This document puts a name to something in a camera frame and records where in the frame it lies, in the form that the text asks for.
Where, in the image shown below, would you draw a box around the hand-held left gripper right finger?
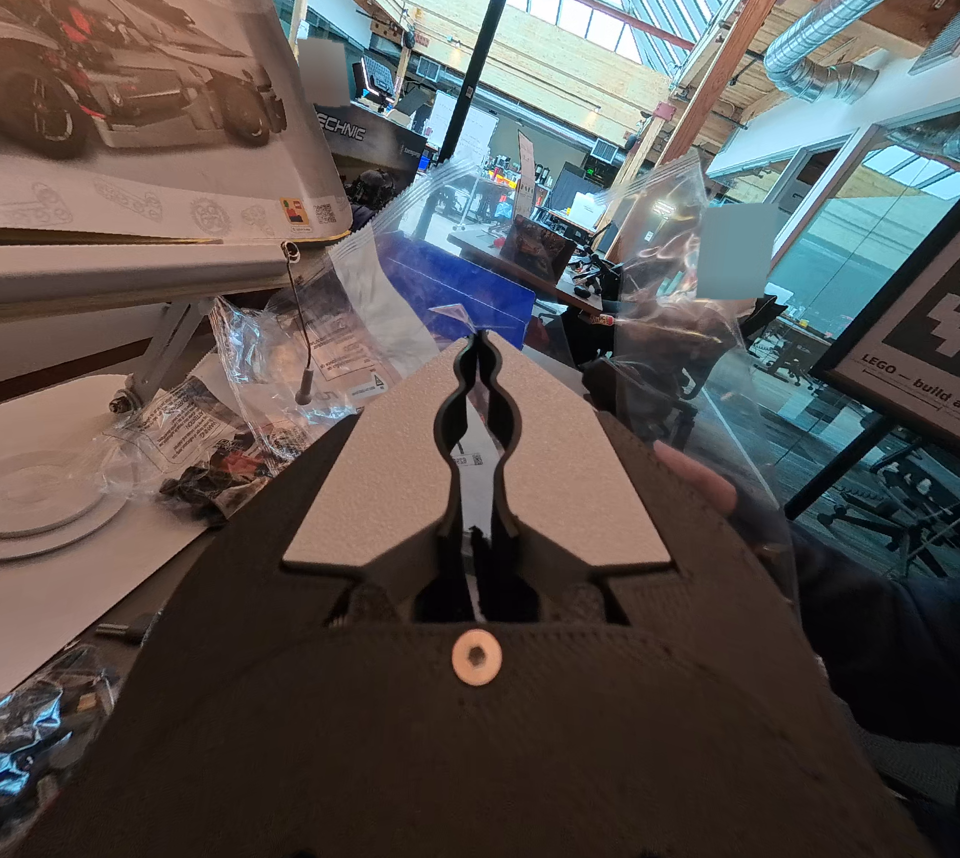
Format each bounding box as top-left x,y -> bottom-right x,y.
480,331 -> 675,610

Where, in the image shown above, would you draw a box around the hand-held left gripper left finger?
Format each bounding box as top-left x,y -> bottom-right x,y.
279,331 -> 479,610

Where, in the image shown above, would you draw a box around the clear bag with printed warnings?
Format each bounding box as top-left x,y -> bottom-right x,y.
105,374 -> 316,525
208,273 -> 444,428

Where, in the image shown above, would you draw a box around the person's right forearm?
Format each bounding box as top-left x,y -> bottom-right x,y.
731,491 -> 960,750

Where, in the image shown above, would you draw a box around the small toy set box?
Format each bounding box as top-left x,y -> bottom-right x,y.
501,213 -> 577,282

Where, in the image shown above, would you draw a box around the large dark toy set box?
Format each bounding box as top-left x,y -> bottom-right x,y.
311,104 -> 429,229

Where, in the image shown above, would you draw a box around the toy set instruction booklet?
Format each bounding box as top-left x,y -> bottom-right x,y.
0,0 -> 354,248

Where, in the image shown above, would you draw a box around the person's right hand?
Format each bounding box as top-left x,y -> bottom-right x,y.
652,438 -> 741,518

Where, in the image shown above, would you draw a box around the blue plastic bin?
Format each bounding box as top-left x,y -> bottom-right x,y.
375,232 -> 537,349

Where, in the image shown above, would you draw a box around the wooden table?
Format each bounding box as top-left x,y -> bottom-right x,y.
448,228 -> 605,315

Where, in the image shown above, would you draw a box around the framed printed sign on stand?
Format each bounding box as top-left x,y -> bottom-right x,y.
783,198 -> 960,522

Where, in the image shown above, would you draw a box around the whiteboard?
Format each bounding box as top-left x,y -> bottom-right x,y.
427,89 -> 500,162

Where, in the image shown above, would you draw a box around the wooden book stand white legs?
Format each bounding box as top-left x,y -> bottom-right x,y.
0,228 -> 335,690

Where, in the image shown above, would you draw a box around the black pole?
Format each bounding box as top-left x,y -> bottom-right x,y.
438,0 -> 541,162

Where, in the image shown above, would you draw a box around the wooden support post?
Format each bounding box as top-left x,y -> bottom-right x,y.
656,0 -> 785,165

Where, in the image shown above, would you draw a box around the silver ventilation duct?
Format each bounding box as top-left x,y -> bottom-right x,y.
763,0 -> 960,105

